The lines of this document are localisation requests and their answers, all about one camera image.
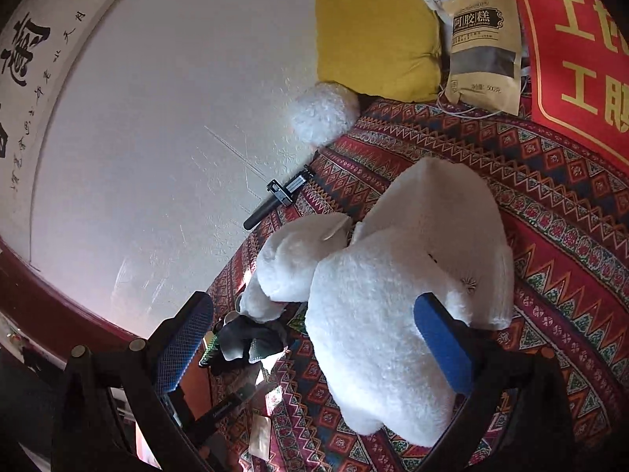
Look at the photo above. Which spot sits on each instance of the black selfie stick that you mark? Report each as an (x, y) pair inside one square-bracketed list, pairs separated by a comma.
[(277, 196)]

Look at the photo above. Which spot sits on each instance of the dark grey glove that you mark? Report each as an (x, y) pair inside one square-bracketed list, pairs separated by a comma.
[(250, 341)]

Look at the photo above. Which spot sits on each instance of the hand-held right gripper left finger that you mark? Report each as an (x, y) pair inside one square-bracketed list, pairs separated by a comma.
[(189, 339)]

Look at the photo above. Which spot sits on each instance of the kraft paper pouch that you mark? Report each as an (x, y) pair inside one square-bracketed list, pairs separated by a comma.
[(484, 49)]

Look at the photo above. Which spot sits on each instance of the calligraphy wall scroll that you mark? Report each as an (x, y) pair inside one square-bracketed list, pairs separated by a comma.
[(44, 59)]

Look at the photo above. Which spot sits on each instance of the yellow pillow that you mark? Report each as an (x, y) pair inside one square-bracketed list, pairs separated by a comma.
[(378, 34)]

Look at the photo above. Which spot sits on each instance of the white fluffy foam ball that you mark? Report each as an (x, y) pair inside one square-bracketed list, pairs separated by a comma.
[(324, 113)]

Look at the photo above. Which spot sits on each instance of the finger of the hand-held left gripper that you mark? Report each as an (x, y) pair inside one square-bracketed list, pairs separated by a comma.
[(216, 415)]

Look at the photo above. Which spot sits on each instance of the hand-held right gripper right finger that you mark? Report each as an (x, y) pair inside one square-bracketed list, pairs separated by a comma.
[(444, 349)]

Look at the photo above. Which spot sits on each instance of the red banner with gold print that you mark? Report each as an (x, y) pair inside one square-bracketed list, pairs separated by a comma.
[(580, 44)]

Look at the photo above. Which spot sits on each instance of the green mesh net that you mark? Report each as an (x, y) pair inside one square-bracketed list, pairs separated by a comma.
[(210, 349)]

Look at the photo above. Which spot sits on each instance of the patterned red blanket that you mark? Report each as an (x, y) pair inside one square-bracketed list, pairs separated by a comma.
[(555, 236)]

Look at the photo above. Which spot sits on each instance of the white plush toy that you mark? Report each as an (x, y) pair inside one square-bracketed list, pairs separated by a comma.
[(383, 314)]

